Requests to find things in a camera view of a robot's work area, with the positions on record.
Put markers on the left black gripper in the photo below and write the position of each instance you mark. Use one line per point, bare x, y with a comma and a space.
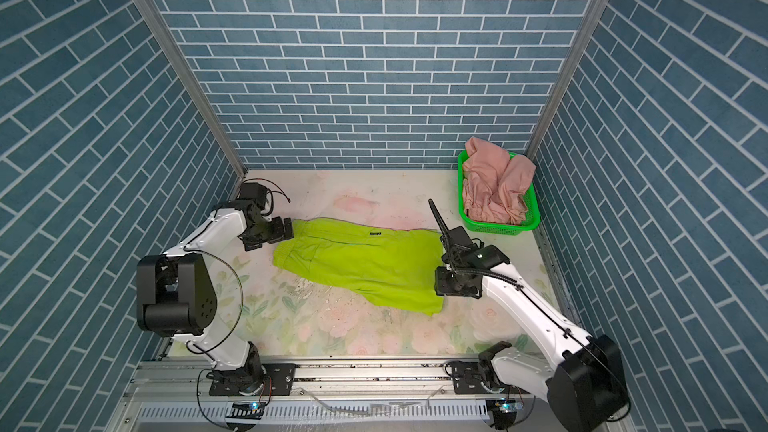
278, 232

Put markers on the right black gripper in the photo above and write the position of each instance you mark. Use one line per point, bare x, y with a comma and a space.
440, 284

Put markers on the lime green shorts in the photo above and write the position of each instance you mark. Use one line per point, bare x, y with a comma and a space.
389, 268

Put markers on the pink shorts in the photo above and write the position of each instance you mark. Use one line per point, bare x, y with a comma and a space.
495, 183

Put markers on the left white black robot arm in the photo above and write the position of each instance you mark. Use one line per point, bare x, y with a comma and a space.
176, 298

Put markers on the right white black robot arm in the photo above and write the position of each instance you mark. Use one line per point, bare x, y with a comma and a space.
580, 376

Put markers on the green plastic basket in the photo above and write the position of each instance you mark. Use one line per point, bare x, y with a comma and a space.
530, 223

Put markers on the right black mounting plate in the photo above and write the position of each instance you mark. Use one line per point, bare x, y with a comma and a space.
472, 377

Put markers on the black mounting plate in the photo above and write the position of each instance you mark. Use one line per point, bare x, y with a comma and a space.
275, 380
472, 377

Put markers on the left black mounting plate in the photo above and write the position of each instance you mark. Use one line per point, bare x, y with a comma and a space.
275, 380

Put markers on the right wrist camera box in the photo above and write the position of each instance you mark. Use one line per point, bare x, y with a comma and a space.
458, 240

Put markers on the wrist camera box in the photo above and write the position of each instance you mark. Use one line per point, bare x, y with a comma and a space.
458, 240
254, 192

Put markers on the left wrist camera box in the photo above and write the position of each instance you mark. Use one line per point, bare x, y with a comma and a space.
254, 192

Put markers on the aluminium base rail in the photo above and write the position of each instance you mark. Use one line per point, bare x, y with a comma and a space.
397, 379

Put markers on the left aluminium corner post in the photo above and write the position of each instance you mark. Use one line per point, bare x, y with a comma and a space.
170, 48

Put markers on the aluminium corner post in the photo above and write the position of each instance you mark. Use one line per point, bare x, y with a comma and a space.
170, 48
581, 40

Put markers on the right aluminium corner post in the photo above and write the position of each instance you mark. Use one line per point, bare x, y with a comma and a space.
581, 40

